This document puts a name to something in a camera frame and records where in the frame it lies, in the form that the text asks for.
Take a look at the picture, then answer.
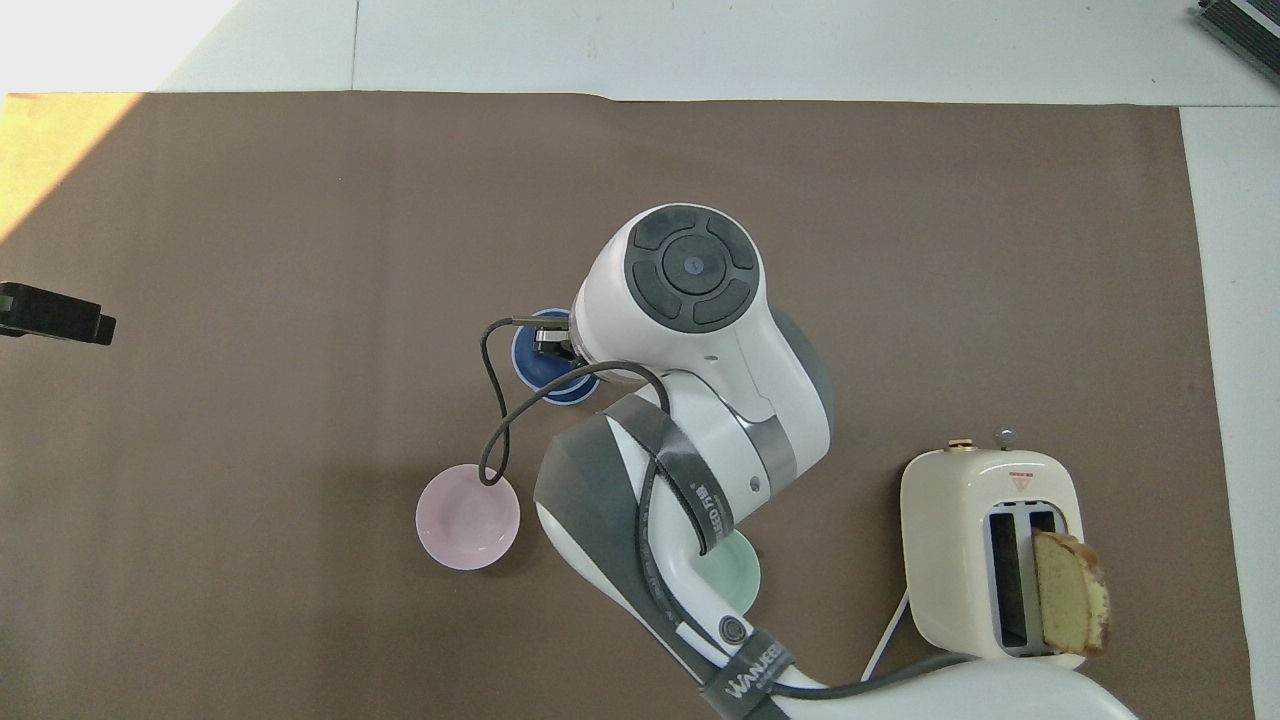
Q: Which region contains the blue cup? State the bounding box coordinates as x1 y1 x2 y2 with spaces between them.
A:
511 308 602 407

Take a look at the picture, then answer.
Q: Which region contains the pink cup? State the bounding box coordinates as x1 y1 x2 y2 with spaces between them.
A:
415 463 522 572

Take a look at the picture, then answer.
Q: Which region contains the green cup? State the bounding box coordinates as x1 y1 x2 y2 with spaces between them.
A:
695 529 763 617

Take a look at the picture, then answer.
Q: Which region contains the cream toaster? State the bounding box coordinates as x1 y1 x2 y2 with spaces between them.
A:
900 437 1087 670

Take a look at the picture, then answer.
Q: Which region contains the bread slice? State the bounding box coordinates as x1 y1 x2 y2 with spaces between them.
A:
1032 530 1112 659

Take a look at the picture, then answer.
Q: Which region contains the grey metal box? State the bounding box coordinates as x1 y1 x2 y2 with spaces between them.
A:
1194 0 1280 62

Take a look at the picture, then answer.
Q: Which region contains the black cable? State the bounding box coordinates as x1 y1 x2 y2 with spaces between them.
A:
478 315 673 489

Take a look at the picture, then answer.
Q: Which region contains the white power cord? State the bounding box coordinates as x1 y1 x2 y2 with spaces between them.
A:
861 589 914 684

